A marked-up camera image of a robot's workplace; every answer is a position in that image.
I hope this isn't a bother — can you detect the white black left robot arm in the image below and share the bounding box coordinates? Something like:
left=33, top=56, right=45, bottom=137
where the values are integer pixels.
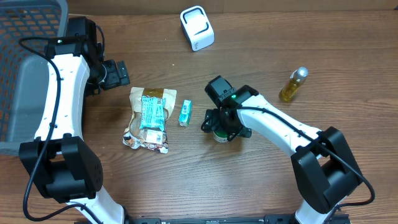
left=19, top=17, right=131, bottom=223

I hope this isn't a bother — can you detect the teal snack packet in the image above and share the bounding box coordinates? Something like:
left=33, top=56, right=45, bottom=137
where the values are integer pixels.
left=139, top=96, right=165, bottom=131

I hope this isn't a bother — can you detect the brown snack packet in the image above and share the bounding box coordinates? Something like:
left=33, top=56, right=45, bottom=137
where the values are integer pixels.
left=124, top=87, right=177, bottom=136

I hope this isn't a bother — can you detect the green lid white jar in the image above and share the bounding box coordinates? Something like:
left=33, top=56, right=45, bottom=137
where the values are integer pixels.
left=213, top=131, right=228, bottom=143

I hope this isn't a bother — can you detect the brown cardboard back panel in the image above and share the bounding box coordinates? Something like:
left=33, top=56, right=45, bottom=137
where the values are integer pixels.
left=67, top=0, right=397, bottom=16

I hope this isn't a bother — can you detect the white labelled snack packet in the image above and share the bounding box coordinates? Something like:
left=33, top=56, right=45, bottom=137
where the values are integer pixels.
left=123, top=129, right=169, bottom=154

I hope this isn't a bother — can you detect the grey plastic mesh basket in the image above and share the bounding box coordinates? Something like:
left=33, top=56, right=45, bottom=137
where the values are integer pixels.
left=1, top=0, right=68, bottom=156

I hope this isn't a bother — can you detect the green white Kleenex tissue pack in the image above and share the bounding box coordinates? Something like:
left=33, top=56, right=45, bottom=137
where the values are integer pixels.
left=178, top=100, right=192, bottom=127

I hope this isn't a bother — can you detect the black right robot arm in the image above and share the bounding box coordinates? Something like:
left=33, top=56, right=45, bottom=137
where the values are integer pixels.
left=201, top=76, right=363, bottom=223

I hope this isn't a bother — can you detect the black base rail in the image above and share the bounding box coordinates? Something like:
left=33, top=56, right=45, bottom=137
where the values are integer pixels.
left=127, top=213, right=352, bottom=224

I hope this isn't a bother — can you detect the yellow oil bottle silver cap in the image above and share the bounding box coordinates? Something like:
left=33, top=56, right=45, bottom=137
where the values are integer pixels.
left=279, top=67, right=308, bottom=102

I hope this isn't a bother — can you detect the white barcode scanner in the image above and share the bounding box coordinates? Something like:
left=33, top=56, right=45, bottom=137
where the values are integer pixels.
left=180, top=6, right=215, bottom=52

